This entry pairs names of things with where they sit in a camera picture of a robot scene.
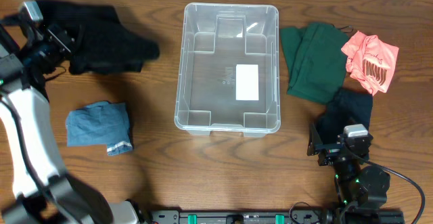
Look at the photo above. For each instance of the dark green garment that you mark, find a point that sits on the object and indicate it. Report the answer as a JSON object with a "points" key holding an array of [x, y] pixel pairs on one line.
{"points": [[316, 64]]}

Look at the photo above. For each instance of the white label in bin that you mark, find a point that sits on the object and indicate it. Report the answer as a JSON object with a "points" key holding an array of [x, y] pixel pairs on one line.
{"points": [[246, 82]]}

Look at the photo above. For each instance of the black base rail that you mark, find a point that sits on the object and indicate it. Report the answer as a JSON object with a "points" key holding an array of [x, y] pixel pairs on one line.
{"points": [[297, 215]]}

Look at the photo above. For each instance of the clear plastic storage bin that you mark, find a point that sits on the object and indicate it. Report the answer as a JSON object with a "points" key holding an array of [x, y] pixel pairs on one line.
{"points": [[216, 38]]}

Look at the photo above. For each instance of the light blue denim garment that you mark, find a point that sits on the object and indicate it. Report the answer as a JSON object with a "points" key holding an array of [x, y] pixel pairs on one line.
{"points": [[101, 123]]}

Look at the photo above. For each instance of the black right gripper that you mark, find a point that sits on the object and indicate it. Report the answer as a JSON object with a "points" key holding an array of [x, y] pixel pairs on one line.
{"points": [[331, 151]]}

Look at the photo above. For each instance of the pink printed t-shirt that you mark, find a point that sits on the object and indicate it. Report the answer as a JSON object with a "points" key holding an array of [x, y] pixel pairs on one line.
{"points": [[370, 61]]}

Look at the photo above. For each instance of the black sparkly knit garment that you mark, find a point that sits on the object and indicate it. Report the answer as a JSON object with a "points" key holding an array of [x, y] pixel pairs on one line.
{"points": [[103, 44]]}

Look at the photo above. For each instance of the dark navy garment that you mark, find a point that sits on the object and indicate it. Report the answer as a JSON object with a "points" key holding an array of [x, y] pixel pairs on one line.
{"points": [[346, 108]]}

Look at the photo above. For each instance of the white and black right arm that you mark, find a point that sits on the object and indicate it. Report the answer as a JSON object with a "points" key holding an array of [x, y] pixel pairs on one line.
{"points": [[365, 187]]}

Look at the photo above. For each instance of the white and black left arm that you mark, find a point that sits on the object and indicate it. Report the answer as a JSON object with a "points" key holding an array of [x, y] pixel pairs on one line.
{"points": [[45, 191]]}

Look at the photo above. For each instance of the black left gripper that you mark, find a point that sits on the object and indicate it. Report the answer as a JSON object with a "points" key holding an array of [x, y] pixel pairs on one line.
{"points": [[59, 38]]}

